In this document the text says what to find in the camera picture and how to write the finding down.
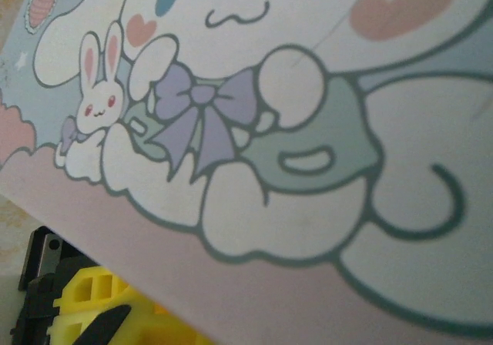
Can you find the yellow padlock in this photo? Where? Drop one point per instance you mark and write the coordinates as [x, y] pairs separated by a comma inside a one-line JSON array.
[[96, 291]]

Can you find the cartoon bunny print card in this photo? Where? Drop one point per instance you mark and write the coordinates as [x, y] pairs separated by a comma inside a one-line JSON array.
[[269, 129]]

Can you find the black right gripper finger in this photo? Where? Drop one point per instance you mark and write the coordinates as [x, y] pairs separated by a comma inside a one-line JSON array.
[[104, 323]]

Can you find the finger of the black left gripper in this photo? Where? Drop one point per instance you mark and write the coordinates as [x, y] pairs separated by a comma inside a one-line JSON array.
[[36, 310]]

